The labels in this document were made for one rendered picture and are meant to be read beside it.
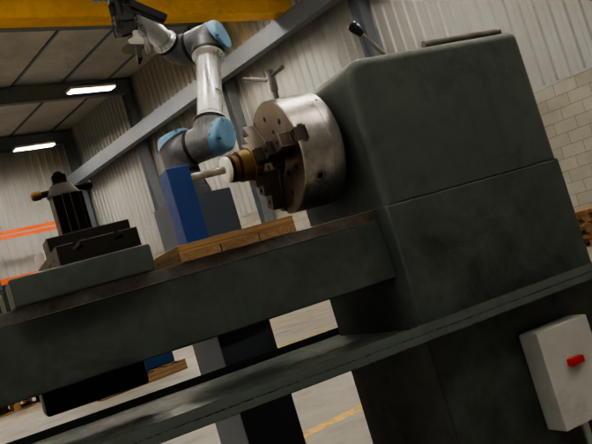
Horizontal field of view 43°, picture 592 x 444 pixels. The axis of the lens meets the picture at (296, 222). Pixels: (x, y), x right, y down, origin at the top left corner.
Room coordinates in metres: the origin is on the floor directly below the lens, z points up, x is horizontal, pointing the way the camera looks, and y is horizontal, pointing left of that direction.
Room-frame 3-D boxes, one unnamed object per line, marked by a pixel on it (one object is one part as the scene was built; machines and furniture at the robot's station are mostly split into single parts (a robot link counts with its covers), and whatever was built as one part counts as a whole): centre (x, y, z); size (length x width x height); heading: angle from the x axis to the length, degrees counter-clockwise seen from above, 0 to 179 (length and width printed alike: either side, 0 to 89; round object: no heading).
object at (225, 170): (1.97, 0.19, 1.08); 0.13 x 0.07 x 0.07; 115
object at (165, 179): (1.94, 0.26, 1.00); 0.08 x 0.06 x 0.23; 25
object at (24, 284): (1.83, 0.57, 0.90); 0.53 x 0.30 x 0.06; 25
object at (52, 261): (1.84, 0.51, 0.95); 0.43 x 0.18 x 0.04; 25
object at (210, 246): (1.96, 0.22, 0.89); 0.36 x 0.30 x 0.04; 25
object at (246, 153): (2.02, 0.09, 1.08); 0.09 x 0.09 x 0.09; 25
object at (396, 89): (2.27, -0.40, 1.06); 0.59 x 0.48 x 0.39; 115
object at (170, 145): (2.54, 0.31, 1.27); 0.13 x 0.12 x 0.14; 66
